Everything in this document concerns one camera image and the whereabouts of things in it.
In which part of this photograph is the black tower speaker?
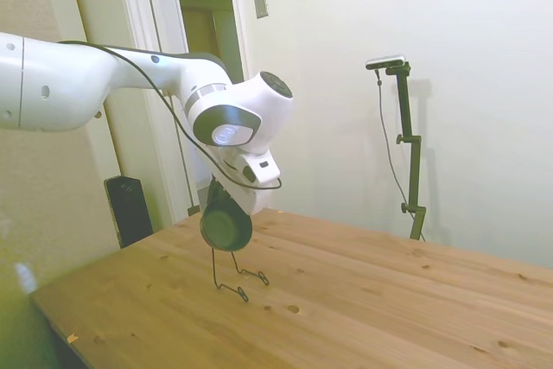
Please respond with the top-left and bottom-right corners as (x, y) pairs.
(103, 175), (155, 251)

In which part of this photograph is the grey camera cable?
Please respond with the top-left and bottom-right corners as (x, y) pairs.
(374, 67), (416, 215)

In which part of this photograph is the grey wall switch plate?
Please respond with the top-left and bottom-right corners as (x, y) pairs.
(251, 0), (271, 21)

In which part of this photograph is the dark green bowl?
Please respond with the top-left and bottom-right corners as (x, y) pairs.
(199, 202), (254, 253)

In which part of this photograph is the grey exterior camera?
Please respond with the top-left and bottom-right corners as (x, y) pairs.
(365, 54), (409, 72)

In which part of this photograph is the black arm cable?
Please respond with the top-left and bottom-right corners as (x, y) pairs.
(58, 39), (284, 192)

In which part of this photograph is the black wire bowl stand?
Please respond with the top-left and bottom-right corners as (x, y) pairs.
(210, 246), (270, 305)

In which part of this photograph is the dark green camera stand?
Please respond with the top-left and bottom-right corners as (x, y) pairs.
(384, 62), (429, 241)

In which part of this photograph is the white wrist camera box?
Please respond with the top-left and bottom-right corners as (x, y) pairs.
(223, 149), (283, 186)

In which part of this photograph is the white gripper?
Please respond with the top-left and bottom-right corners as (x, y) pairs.
(207, 172), (272, 217)

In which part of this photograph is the white door frame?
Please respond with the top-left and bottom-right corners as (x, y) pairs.
(112, 0), (252, 232)

